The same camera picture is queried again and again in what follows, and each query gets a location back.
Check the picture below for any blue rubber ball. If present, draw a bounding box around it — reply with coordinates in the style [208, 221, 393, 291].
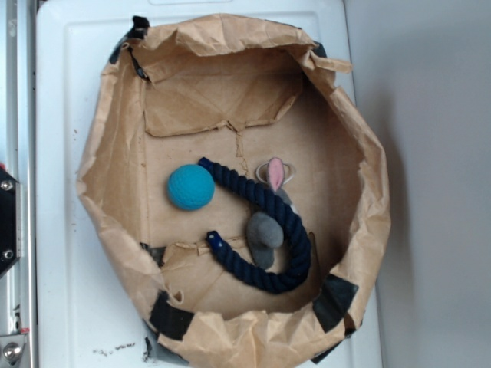
[166, 165, 215, 211]

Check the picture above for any brown paper-lined cardboard box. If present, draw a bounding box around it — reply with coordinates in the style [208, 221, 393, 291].
[77, 15, 390, 367]

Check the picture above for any grey plush mouse toy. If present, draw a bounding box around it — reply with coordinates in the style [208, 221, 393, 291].
[246, 157, 295, 270]

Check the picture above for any white plastic bin lid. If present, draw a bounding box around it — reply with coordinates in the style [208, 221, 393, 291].
[35, 0, 384, 368]

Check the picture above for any dark blue twisted rope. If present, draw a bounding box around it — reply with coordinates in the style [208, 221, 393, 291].
[197, 156, 312, 295]

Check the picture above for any black metal bracket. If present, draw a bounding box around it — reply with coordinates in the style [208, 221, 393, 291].
[0, 163, 21, 278]

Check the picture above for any aluminium frame rail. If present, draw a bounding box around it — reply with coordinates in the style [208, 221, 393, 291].
[1, 1, 39, 367]

